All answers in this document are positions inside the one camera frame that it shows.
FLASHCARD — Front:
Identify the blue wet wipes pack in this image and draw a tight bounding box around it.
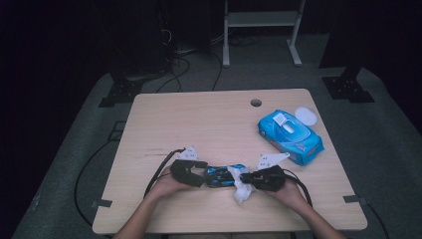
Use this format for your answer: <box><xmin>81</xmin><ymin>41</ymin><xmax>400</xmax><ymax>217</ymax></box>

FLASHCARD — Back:
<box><xmin>257</xmin><ymin>109</ymin><xmax>325</xmax><ymax>166</ymax></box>

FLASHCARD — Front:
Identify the grey tape strip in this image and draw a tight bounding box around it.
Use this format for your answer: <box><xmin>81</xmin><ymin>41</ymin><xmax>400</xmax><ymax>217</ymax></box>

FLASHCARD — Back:
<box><xmin>342</xmin><ymin>194</ymin><xmax>367</xmax><ymax>205</ymax></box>
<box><xmin>91</xmin><ymin>198</ymin><xmax>113</xmax><ymax>209</ymax></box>

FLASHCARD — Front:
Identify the left hand-held gripper cable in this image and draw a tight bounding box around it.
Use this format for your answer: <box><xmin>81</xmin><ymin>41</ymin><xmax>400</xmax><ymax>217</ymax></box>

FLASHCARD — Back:
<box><xmin>143</xmin><ymin>147</ymin><xmax>187</xmax><ymax>198</ymax></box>

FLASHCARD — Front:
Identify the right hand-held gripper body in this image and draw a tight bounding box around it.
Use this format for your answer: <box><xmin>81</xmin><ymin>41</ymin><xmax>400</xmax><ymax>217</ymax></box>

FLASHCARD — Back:
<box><xmin>250</xmin><ymin>152</ymin><xmax>291</xmax><ymax>193</ymax></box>

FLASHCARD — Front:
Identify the hand-held gripper cable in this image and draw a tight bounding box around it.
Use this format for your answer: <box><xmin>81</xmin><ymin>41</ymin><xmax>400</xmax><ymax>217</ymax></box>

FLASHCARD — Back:
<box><xmin>281</xmin><ymin>167</ymin><xmax>314</xmax><ymax>207</ymax></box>
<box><xmin>143</xmin><ymin>147</ymin><xmax>187</xmax><ymax>198</ymax></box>

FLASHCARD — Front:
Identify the person's right hand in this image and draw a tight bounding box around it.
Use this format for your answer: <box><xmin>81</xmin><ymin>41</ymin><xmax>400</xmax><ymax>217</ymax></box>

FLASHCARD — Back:
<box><xmin>265</xmin><ymin>178</ymin><xmax>309</xmax><ymax>209</ymax></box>

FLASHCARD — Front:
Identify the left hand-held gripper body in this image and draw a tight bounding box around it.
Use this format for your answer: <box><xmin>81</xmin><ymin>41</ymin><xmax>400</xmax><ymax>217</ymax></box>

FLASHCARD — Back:
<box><xmin>169</xmin><ymin>144</ymin><xmax>201</xmax><ymax>187</ymax></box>

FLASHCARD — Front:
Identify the person's left hand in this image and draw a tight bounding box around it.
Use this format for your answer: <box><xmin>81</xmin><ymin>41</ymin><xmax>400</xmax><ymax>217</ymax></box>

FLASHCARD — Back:
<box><xmin>144</xmin><ymin>165</ymin><xmax>195</xmax><ymax>202</ymax></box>

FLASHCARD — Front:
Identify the white metal stand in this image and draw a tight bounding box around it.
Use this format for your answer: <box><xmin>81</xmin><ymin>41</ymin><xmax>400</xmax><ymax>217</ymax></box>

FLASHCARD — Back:
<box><xmin>222</xmin><ymin>0</ymin><xmax>307</xmax><ymax>69</ymax></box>

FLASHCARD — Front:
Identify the black stand base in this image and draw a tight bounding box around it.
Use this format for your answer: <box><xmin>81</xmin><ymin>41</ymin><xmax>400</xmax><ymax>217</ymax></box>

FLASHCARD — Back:
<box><xmin>321</xmin><ymin>64</ymin><xmax>376</xmax><ymax>104</ymax></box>
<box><xmin>98</xmin><ymin>78</ymin><xmax>144</xmax><ymax>109</ymax></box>

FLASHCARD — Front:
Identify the black floor cable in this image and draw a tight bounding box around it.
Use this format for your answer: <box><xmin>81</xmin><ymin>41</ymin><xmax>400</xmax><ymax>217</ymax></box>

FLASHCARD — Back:
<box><xmin>364</xmin><ymin>198</ymin><xmax>391</xmax><ymax>239</ymax></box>
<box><xmin>211</xmin><ymin>51</ymin><xmax>224</xmax><ymax>92</ymax></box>
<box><xmin>74</xmin><ymin>120</ymin><xmax>127</xmax><ymax>228</ymax></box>

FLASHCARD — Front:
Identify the white round lid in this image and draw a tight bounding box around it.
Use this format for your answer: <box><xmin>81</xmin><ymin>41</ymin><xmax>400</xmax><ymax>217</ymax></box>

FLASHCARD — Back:
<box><xmin>294</xmin><ymin>105</ymin><xmax>318</xmax><ymax>126</ymax></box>

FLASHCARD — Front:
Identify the black looped cable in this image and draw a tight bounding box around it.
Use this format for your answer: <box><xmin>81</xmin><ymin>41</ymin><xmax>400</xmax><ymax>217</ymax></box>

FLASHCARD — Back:
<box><xmin>155</xmin><ymin>54</ymin><xmax>192</xmax><ymax>94</ymax></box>

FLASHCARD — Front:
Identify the blue toy car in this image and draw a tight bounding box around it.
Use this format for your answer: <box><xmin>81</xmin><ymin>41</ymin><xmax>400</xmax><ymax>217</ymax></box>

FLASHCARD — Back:
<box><xmin>202</xmin><ymin>163</ymin><xmax>248</xmax><ymax>189</ymax></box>

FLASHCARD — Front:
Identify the right hand-held gripper cable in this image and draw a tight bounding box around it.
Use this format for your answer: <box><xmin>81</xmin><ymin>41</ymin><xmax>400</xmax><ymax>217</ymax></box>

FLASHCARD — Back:
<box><xmin>281</xmin><ymin>167</ymin><xmax>314</xmax><ymax>207</ymax></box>

